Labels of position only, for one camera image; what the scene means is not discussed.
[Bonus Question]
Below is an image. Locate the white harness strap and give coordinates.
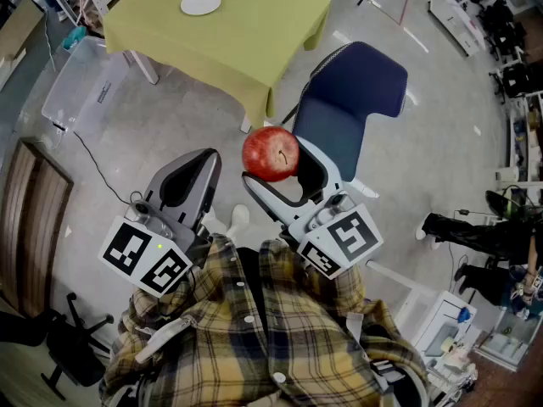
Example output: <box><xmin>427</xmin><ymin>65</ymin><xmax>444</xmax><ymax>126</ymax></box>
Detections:
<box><xmin>135</xmin><ymin>315</ymin><xmax>194</xmax><ymax>365</ymax></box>

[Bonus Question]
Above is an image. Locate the white storage shelf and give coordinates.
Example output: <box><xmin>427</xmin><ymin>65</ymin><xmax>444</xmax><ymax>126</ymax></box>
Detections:
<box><xmin>507</xmin><ymin>91</ymin><xmax>543</xmax><ymax>186</ymax></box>

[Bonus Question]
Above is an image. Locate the teal plastic item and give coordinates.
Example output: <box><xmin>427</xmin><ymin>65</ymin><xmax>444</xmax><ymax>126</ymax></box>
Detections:
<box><xmin>63</xmin><ymin>25</ymin><xmax>88</xmax><ymax>53</ymax></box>

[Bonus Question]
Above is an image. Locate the clear plastic storage bin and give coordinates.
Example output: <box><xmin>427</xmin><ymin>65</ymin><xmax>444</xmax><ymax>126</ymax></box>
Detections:
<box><xmin>41</xmin><ymin>36</ymin><xmax>131</xmax><ymax>134</ymax></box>

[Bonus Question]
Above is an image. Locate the flat cardboard sheet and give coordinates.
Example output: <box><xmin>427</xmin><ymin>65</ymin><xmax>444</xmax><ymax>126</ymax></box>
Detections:
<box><xmin>0</xmin><ymin>0</ymin><xmax>46</xmax><ymax>91</ymax></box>

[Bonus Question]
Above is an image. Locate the black swivel office chair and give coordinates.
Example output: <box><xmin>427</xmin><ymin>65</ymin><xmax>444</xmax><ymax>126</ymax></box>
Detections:
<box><xmin>0</xmin><ymin>293</ymin><xmax>115</xmax><ymax>401</ymax></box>

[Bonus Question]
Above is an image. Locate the person's right forearm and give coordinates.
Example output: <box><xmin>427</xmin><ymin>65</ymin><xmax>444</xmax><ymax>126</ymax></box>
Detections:
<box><xmin>303</xmin><ymin>263</ymin><xmax>383</xmax><ymax>338</ymax></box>

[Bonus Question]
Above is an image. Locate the table with green tablecloth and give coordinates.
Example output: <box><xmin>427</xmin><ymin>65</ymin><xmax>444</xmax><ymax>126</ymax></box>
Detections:
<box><xmin>103</xmin><ymin>0</ymin><xmax>333</xmax><ymax>134</ymax></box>

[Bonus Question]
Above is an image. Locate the brown wooden panel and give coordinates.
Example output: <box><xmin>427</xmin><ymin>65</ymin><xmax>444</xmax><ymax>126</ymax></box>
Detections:
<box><xmin>0</xmin><ymin>137</ymin><xmax>76</xmax><ymax>318</ymax></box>

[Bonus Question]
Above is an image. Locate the black floor cable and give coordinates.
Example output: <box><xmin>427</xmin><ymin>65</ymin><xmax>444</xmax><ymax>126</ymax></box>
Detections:
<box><xmin>72</xmin><ymin>130</ymin><xmax>148</xmax><ymax>205</ymax></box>

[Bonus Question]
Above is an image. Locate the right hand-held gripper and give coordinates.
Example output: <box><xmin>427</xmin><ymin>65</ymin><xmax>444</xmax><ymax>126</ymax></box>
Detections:
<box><xmin>240</xmin><ymin>135</ymin><xmax>385</xmax><ymax>280</ymax></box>

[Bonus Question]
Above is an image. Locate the white plate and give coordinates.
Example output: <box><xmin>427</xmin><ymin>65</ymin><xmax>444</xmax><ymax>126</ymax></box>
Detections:
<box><xmin>180</xmin><ymin>0</ymin><xmax>222</xmax><ymax>16</ymax></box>

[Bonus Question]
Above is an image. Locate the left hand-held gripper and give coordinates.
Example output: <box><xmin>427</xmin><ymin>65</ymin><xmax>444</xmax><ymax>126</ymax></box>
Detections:
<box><xmin>98</xmin><ymin>148</ymin><xmax>222</xmax><ymax>299</ymax></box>

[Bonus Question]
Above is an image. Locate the person's left forearm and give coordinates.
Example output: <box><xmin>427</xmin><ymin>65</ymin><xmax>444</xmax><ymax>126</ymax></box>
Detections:
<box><xmin>120</xmin><ymin>269</ymin><xmax>200</xmax><ymax>338</ymax></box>

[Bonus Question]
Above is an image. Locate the red apple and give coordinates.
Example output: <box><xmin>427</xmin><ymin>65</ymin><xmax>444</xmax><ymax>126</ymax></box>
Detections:
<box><xmin>241</xmin><ymin>125</ymin><xmax>300</xmax><ymax>183</ymax></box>

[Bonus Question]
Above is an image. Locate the blue padded chair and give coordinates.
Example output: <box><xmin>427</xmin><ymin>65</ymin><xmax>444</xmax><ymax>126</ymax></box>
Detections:
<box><xmin>282</xmin><ymin>40</ymin><xmax>409</xmax><ymax>198</ymax></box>

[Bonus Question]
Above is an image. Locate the person's white right shoe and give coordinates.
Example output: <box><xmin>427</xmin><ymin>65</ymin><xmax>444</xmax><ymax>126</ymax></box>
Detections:
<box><xmin>227</xmin><ymin>203</ymin><xmax>252</xmax><ymax>240</ymax></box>

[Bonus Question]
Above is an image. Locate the person's yellow plaid shirt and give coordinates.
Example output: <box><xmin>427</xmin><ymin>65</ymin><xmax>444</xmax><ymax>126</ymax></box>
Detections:
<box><xmin>99</xmin><ymin>233</ymin><xmax>429</xmax><ymax>407</ymax></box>

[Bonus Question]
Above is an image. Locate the row of black office chairs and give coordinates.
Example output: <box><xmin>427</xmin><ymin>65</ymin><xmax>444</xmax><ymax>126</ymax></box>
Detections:
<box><xmin>479</xmin><ymin>0</ymin><xmax>538</xmax><ymax>101</ymax></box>

